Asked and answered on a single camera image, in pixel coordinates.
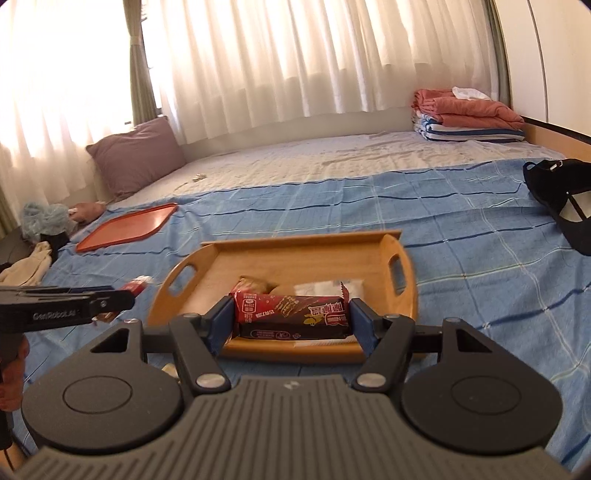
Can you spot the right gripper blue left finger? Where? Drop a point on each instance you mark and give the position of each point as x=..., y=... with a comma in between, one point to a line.
x=197, y=340

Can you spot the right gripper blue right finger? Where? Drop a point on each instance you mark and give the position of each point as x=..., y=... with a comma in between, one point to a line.
x=386, y=342

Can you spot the dark red chocolate bar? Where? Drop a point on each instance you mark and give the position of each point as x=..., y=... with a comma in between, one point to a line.
x=264, y=316

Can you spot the red gold snack bag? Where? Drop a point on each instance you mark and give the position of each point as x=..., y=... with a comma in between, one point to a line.
x=249, y=284

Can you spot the person's left hand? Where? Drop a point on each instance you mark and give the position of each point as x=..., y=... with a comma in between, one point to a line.
x=11, y=392

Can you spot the cream cloth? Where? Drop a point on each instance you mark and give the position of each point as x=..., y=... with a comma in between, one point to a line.
x=30, y=270

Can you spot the wooden serving tray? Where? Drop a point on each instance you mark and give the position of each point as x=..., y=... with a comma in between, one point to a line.
x=200, y=280

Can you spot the red white snack packet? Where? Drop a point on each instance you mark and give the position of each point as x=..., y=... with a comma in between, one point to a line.
x=136, y=286

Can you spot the light blue fluffy cloth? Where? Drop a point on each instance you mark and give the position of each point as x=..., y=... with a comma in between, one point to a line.
x=40, y=219

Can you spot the pink cloth bundle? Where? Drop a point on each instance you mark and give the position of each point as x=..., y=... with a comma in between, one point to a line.
x=86, y=212

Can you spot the orange plastic tray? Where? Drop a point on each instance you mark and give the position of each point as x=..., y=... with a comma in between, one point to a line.
x=127, y=228

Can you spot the blue checkered bedsheet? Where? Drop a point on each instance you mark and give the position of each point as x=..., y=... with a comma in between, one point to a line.
x=483, y=250

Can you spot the purple pillow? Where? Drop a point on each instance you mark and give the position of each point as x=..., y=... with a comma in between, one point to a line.
x=131, y=161

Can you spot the folded blue striped towel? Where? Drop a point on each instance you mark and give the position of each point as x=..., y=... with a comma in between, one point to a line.
x=431, y=130

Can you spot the green drape curtain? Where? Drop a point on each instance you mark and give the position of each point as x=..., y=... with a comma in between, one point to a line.
x=142, y=97
x=503, y=74

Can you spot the folded salmon blanket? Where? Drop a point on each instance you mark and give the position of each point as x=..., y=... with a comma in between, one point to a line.
x=445, y=108

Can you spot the white folded cloth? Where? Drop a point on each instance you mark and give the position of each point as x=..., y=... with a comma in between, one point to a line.
x=469, y=94

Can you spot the right green drape curtain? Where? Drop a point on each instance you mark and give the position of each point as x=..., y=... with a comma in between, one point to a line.
x=503, y=74

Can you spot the white sheer curtain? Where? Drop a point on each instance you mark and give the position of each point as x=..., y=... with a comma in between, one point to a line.
x=226, y=67

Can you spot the white wardrobe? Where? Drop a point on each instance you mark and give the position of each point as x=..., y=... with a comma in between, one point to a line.
x=548, y=52

